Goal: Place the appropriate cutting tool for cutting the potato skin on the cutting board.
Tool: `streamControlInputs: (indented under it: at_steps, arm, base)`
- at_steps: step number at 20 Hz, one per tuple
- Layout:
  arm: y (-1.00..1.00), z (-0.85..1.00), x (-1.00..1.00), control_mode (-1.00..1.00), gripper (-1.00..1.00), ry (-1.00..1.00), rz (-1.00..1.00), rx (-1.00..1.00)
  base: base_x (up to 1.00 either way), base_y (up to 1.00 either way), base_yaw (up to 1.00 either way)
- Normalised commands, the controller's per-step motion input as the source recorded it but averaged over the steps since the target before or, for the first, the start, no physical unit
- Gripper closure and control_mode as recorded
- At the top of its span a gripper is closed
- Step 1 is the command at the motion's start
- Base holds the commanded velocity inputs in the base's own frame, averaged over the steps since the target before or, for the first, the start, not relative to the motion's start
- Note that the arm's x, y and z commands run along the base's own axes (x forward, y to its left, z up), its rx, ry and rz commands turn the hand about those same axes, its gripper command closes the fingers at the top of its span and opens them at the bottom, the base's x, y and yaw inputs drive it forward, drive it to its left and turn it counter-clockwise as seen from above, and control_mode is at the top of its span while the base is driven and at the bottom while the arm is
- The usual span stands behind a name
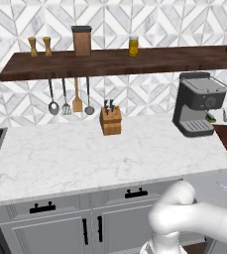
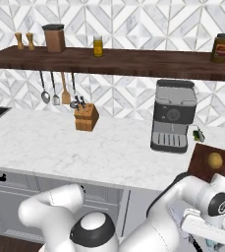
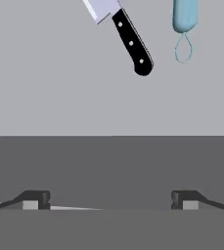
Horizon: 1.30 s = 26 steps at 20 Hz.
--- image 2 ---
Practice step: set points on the wooden knife block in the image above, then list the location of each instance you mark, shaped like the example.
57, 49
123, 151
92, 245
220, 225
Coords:
86, 119

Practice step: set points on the yellow glass jar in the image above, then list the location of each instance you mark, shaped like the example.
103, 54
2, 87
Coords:
98, 47

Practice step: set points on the hanging metal spoon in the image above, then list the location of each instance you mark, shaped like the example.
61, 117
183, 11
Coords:
45, 96

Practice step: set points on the dark brown cutting board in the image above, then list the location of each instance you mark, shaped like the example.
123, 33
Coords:
199, 162

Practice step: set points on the grey coffee machine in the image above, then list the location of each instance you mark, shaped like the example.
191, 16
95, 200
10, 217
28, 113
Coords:
173, 114

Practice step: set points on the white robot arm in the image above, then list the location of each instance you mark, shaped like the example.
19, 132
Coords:
51, 210

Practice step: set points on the brown canister with black lid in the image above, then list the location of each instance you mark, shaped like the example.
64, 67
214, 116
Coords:
54, 39

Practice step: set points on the grey cupboard panel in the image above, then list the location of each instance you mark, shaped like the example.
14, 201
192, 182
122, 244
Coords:
140, 203

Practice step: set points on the hanging metal spatula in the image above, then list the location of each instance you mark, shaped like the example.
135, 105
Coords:
55, 99

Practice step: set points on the dark jar with red label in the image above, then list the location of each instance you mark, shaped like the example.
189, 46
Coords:
221, 49

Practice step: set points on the grey cupboard door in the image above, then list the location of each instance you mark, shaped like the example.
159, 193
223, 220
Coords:
2, 213

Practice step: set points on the yellow potato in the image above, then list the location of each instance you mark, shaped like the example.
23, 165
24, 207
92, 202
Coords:
215, 160

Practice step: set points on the green and black peeler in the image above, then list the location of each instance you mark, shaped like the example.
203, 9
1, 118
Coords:
199, 134

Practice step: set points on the grey drawer front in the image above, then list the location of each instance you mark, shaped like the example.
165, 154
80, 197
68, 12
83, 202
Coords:
101, 195
19, 182

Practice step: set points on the small wooden shaker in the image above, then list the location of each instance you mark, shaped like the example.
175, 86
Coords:
30, 42
19, 41

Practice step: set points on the hanging wooden spatula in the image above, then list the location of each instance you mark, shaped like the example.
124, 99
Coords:
66, 97

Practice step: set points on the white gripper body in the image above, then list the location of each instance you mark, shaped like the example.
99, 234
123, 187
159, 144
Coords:
205, 228

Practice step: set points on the dark wooden wall shelf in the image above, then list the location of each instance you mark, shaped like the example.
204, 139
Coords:
133, 63

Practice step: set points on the hanging metal ladle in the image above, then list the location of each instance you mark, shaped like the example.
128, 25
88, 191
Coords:
73, 103

